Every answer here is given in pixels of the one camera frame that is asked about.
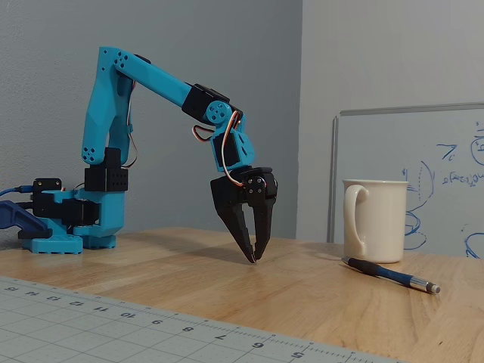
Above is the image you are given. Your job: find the wrist servo wire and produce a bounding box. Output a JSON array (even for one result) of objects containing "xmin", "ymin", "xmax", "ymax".
[{"xmin": 191, "ymin": 110, "xmax": 244, "ymax": 189}]

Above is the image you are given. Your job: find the shoulder servo wire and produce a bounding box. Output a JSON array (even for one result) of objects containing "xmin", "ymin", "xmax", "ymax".
[{"xmin": 119, "ymin": 78, "xmax": 140, "ymax": 169}]

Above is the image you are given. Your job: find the whiteboard with blue drawings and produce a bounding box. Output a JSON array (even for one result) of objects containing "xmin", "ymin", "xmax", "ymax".
[{"xmin": 326, "ymin": 101, "xmax": 484, "ymax": 260}]

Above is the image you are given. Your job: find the dark blue pen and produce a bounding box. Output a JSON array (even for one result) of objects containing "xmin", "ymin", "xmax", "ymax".
[{"xmin": 340, "ymin": 256, "xmax": 442, "ymax": 296}]

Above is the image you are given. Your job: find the blue usb cable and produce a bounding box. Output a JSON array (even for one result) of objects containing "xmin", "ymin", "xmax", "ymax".
[{"xmin": 0, "ymin": 185, "xmax": 36, "ymax": 198}]

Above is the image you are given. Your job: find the dark blue table clamp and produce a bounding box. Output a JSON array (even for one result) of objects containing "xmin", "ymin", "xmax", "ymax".
[{"xmin": 0, "ymin": 200, "xmax": 54, "ymax": 240}]

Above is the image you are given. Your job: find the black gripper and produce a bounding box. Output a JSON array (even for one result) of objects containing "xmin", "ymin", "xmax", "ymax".
[{"xmin": 209, "ymin": 166, "xmax": 280, "ymax": 264}]

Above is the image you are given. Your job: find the grey gridded cutting mat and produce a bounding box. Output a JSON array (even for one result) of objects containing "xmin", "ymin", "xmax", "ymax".
[{"xmin": 0, "ymin": 275, "xmax": 414, "ymax": 363}]

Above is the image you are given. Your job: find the cream ceramic mug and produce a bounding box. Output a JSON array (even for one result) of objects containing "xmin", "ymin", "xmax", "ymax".
[{"xmin": 342, "ymin": 178, "xmax": 411, "ymax": 265}]

